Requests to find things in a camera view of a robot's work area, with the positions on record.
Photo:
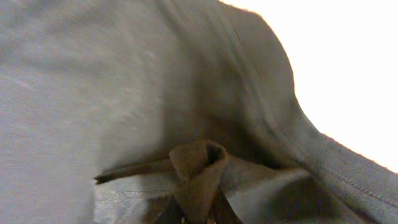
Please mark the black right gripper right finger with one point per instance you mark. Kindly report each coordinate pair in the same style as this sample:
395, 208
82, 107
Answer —
221, 210

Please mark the black t-shirt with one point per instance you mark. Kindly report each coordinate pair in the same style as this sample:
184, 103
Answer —
110, 108

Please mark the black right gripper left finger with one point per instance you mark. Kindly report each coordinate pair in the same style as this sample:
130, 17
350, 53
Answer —
171, 214

